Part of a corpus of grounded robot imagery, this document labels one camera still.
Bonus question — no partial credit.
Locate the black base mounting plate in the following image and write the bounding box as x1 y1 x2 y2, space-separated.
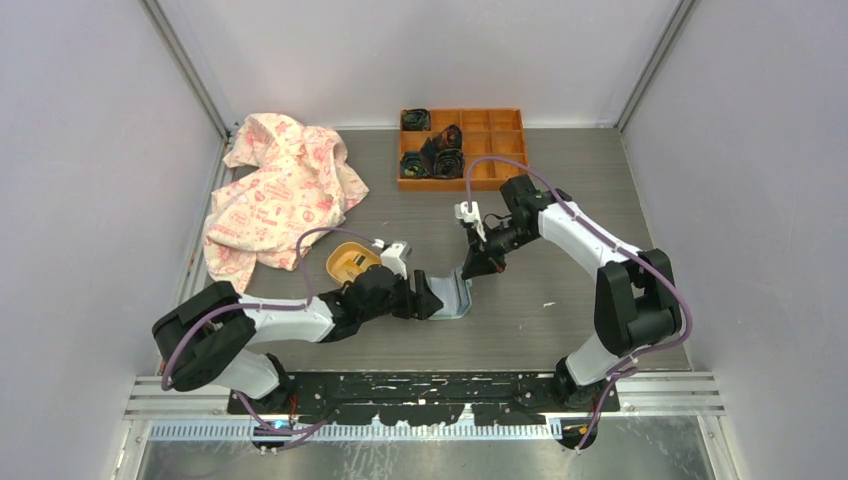
227 371 619 427

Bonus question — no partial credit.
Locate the yellow oval tray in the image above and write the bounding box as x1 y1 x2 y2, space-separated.
325 242 381 286

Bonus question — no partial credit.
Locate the pink patterned cloth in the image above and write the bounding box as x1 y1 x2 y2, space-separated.
203 113 369 293

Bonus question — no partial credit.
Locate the dark rolled sock bottom-middle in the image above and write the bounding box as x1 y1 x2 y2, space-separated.
431 148 465 179

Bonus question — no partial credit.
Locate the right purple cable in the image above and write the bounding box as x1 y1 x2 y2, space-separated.
463 156 694 454

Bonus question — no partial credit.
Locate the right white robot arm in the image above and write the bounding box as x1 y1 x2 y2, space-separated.
454 174 683 411

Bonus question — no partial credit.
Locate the light green card holder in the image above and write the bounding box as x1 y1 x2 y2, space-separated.
426 266 472 321

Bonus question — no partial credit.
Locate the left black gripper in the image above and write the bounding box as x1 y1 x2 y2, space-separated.
360 268 442 323

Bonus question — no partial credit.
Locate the purple cable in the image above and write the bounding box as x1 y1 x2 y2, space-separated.
463 156 694 454
160 227 386 454

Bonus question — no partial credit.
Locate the dark rolled sock bottom-left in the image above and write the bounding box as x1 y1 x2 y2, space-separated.
399 151 430 179

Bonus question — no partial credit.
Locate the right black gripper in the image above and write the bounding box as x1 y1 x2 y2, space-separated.
462 218 537 278

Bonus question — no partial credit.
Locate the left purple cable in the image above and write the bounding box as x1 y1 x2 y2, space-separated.
160 227 386 454

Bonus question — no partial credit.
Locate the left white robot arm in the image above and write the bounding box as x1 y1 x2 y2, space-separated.
152 266 444 413

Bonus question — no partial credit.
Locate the dark rolled sock top-left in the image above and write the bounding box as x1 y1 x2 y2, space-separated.
400 108 431 131

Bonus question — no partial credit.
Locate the yellow credit card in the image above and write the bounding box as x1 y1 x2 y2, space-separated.
335 254 373 282

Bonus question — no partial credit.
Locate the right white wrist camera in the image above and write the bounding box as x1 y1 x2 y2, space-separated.
454 200 487 242

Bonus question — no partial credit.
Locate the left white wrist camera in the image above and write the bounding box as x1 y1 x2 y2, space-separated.
380 241 411 279

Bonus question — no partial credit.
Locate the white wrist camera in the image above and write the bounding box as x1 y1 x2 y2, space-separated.
454 200 487 242
380 241 411 279

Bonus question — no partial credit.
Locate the dark rolled sock middle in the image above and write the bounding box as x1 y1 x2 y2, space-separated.
419 124 463 158

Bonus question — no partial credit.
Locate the orange compartment organizer box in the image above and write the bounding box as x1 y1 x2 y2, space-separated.
397 108 529 193

